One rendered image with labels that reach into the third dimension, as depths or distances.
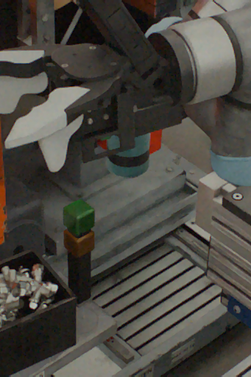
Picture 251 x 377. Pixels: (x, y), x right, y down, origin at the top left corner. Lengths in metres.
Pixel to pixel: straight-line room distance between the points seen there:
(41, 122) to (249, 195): 0.66
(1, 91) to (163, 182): 1.47
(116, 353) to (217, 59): 1.35
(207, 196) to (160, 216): 0.87
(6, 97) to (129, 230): 1.42
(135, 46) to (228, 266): 0.73
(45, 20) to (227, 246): 0.55
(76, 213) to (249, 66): 0.74
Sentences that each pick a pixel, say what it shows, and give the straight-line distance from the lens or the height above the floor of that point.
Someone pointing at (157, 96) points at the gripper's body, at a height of 1.20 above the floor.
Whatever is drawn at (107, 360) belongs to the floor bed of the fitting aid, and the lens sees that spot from 2.17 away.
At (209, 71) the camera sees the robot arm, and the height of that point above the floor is 1.23.
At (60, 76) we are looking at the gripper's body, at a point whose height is 1.24.
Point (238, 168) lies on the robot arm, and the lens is 1.02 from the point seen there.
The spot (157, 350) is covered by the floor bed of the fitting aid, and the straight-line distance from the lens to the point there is 2.19.
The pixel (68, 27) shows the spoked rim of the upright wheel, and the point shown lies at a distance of 2.00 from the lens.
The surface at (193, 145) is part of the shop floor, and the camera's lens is 2.88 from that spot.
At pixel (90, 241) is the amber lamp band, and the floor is 0.59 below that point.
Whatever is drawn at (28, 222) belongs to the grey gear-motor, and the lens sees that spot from 2.03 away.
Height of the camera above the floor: 1.71
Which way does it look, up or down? 39 degrees down
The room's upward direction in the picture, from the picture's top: 2 degrees clockwise
